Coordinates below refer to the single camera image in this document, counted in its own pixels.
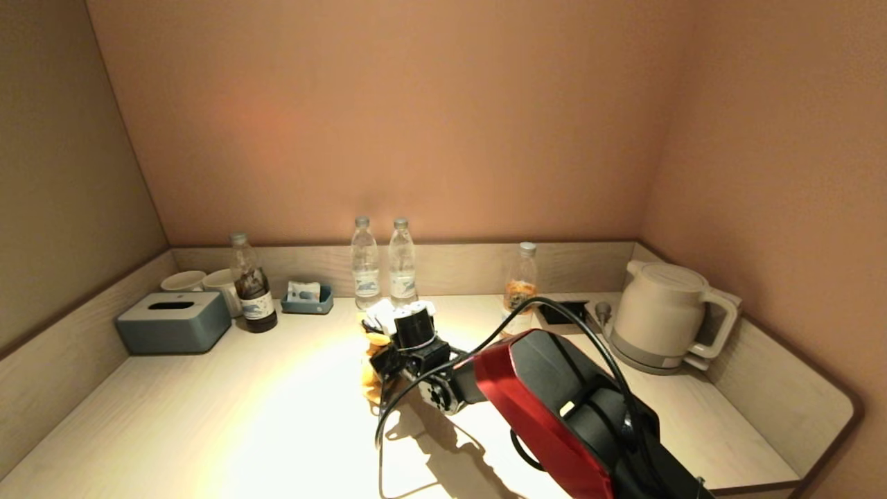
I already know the orange microfibre cloth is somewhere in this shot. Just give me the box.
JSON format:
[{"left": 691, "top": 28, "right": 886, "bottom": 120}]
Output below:
[{"left": 359, "top": 331, "right": 394, "bottom": 406}]

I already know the clear water bottle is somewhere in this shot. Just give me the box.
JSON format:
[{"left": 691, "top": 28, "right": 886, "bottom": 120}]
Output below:
[
  {"left": 388, "top": 218, "right": 418, "bottom": 307},
  {"left": 350, "top": 216, "right": 382, "bottom": 310}
]

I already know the raised wooden desk rim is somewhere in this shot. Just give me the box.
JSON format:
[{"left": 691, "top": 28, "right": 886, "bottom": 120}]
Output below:
[{"left": 0, "top": 240, "right": 863, "bottom": 499}]

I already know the bottle with amber drink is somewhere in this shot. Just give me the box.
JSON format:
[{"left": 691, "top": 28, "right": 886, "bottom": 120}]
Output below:
[{"left": 504, "top": 241, "right": 538, "bottom": 337}]

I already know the small blue tray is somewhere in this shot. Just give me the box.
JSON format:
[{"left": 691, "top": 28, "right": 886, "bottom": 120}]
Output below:
[{"left": 281, "top": 285, "right": 334, "bottom": 315}]

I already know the black recessed power socket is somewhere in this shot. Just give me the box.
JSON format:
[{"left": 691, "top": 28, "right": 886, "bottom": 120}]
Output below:
[{"left": 537, "top": 300, "right": 588, "bottom": 326}]

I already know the bottle with dark drink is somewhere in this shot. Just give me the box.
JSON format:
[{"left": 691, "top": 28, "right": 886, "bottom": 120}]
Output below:
[{"left": 231, "top": 233, "right": 279, "bottom": 334}]

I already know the white ceramic cup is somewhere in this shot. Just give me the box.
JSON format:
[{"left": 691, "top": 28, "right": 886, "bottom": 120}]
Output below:
[
  {"left": 202, "top": 269, "right": 243, "bottom": 318},
  {"left": 161, "top": 270, "right": 207, "bottom": 293}
]

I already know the beige electric kettle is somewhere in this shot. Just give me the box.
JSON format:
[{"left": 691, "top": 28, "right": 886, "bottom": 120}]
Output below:
[{"left": 612, "top": 260, "right": 741, "bottom": 361}]

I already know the blue-grey tissue box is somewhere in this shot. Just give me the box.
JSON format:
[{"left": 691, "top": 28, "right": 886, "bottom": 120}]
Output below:
[{"left": 116, "top": 292, "right": 233, "bottom": 356}]

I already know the grey kettle base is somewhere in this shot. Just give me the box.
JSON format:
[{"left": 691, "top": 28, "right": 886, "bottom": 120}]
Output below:
[{"left": 603, "top": 324, "right": 711, "bottom": 375}]

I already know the black wrist camera white mount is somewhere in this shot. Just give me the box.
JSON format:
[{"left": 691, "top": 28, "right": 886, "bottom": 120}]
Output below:
[{"left": 364, "top": 299, "right": 437, "bottom": 351}]

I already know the long black cable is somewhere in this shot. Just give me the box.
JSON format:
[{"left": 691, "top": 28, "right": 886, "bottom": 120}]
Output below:
[{"left": 374, "top": 297, "right": 652, "bottom": 499}]

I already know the short black cable loop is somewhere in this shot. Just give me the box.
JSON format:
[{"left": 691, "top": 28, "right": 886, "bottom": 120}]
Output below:
[{"left": 511, "top": 428, "right": 550, "bottom": 473}]

